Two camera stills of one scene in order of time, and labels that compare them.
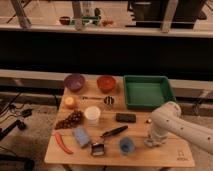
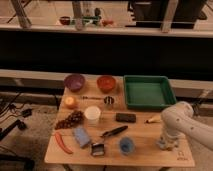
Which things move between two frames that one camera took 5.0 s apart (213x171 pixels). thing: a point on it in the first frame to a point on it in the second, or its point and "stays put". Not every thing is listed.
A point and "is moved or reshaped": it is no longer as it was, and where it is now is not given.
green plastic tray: x=147 y=91 stays put
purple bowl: x=74 y=82 stays put
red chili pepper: x=59 y=140 stays put
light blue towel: x=148 y=142 is moved or reshaped
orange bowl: x=106 y=83 stays put
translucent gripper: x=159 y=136 to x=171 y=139
